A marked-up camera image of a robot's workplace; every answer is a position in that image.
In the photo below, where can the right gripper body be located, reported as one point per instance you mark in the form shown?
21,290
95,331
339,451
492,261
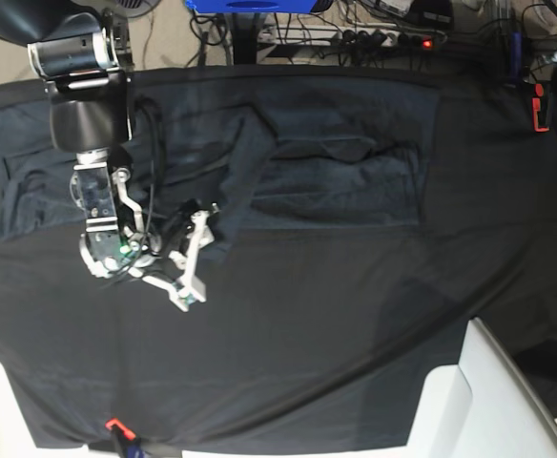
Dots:
143,237

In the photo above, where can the dark grey T-shirt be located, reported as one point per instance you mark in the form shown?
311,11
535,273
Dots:
298,153

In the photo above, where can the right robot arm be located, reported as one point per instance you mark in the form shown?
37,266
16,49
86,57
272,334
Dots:
109,173

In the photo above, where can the black table cloth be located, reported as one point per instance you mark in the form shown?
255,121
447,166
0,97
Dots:
314,340

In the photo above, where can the white power strip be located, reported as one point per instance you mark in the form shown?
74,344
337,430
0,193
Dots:
386,35

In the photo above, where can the blue plastic box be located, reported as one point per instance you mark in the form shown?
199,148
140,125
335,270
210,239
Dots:
258,6

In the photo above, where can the red blue clamp bottom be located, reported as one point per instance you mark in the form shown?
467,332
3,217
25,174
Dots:
126,443

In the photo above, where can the round grey floor base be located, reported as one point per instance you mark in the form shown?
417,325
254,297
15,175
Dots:
133,9

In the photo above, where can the red black clamp right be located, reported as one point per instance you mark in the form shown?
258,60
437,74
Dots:
542,107

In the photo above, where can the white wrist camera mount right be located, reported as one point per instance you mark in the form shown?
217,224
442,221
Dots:
175,263

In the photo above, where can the black table leg post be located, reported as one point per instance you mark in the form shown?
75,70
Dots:
244,29

